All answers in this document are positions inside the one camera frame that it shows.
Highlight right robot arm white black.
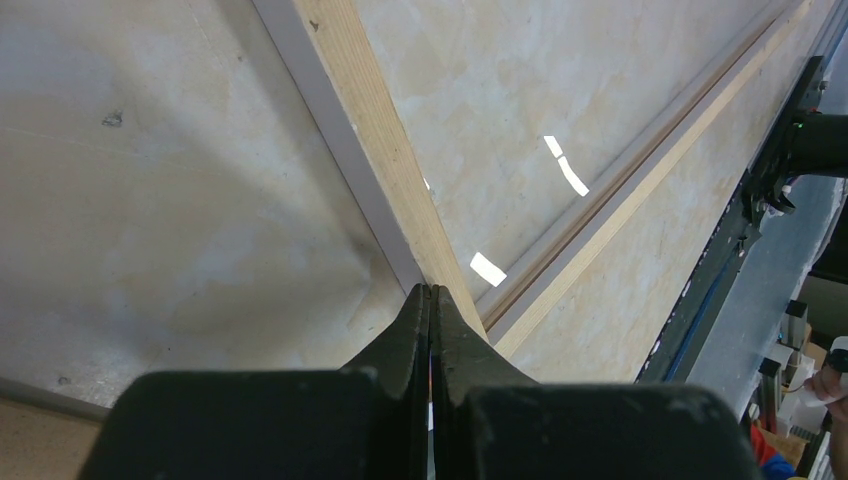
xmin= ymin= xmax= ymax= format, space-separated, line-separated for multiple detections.
xmin=743 ymin=109 xmax=847 ymax=224

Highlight clear acrylic glass sheet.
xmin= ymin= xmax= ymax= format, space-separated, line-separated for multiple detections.
xmin=356 ymin=1 xmax=766 ymax=299

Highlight person hand in background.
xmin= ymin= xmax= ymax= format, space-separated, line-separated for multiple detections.
xmin=803 ymin=365 xmax=847 ymax=425

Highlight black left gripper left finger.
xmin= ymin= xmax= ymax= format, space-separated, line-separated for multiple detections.
xmin=80 ymin=285 xmax=431 ymax=479

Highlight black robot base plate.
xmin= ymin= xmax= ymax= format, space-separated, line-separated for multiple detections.
xmin=636 ymin=55 xmax=828 ymax=383

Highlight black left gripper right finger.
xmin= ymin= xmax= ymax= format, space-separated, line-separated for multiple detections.
xmin=430 ymin=286 xmax=761 ymax=479

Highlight white wooden picture frame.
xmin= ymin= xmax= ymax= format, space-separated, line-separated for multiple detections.
xmin=255 ymin=1 xmax=814 ymax=356

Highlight brown cardboard backing board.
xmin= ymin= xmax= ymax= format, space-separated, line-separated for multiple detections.
xmin=1 ymin=399 xmax=100 ymax=479

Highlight aluminium front rail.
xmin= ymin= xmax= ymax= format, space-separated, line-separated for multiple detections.
xmin=685 ymin=0 xmax=848 ymax=419

